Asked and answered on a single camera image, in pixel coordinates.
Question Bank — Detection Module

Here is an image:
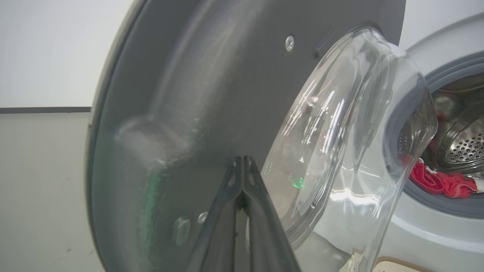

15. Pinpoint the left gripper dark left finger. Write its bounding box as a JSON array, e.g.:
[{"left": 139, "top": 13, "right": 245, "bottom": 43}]
[{"left": 187, "top": 157, "right": 242, "bottom": 272}]

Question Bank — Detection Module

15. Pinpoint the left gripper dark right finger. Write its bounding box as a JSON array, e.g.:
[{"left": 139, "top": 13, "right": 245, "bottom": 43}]
[{"left": 242, "top": 156, "right": 301, "bottom": 272}]

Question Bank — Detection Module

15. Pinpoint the grey washing machine door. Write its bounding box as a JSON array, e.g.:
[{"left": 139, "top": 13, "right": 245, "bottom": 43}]
[{"left": 85, "top": 0, "right": 439, "bottom": 272}]

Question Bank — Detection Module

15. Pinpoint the red and white garment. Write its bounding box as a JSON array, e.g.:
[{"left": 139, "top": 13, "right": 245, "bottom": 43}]
[{"left": 401, "top": 153, "right": 480, "bottom": 199}]

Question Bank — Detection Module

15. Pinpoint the cream laundry basket brown rim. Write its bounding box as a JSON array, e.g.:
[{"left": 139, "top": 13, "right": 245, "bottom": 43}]
[{"left": 338, "top": 252, "right": 435, "bottom": 272}]

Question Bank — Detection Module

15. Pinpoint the white front-load washing machine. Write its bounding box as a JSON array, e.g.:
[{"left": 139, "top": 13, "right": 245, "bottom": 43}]
[{"left": 302, "top": 13, "right": 484, "bottom": 272}]

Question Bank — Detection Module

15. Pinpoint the stainless steel washing machine drum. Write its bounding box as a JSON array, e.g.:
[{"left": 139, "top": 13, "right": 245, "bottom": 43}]
[{"left": 397, "top": 74, "right": 484, "bottom": 180}]

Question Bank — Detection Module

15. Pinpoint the grey wall baseboard strip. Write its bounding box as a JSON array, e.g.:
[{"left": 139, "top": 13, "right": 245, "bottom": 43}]
[{"left": 0, "top": 107, "right": 92, "bottom": 114}]

